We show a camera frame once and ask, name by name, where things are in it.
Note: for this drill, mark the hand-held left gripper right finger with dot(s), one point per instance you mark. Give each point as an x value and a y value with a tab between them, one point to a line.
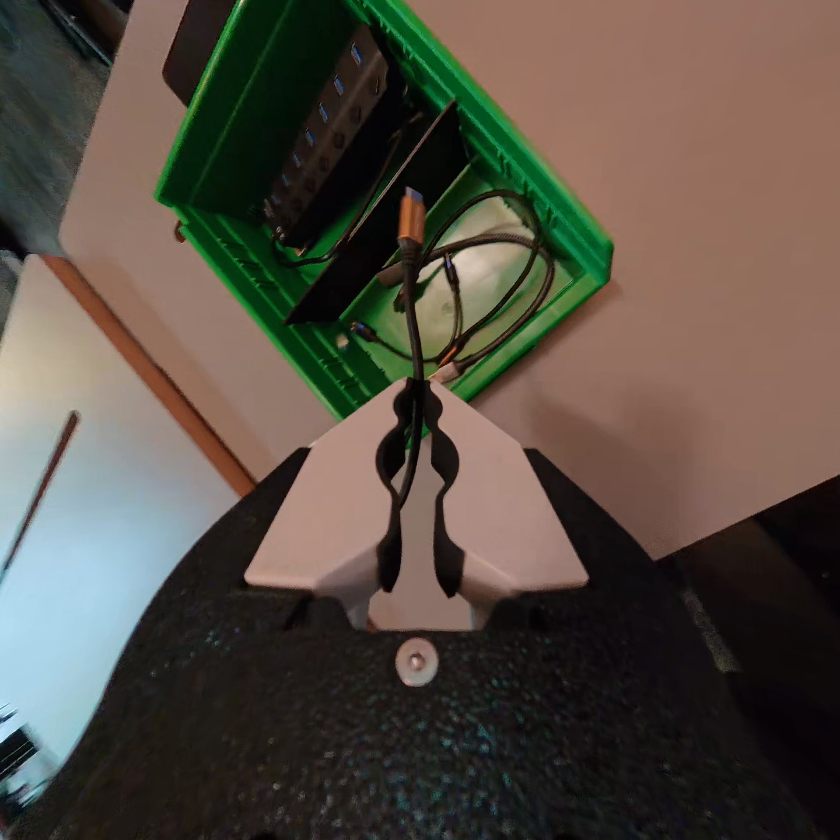
505	518

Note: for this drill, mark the black divider panel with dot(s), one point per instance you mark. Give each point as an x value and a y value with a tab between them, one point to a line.
394	216

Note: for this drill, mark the dark flat device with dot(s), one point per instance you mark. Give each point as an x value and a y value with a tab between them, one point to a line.
190	52

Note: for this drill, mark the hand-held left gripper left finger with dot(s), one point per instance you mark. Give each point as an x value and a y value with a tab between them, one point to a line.
315	518

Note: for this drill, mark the black multi-port usb hub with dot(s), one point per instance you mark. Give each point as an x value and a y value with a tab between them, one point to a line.
328	151

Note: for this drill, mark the green plastic crate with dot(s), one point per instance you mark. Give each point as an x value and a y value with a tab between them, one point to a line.
216	131

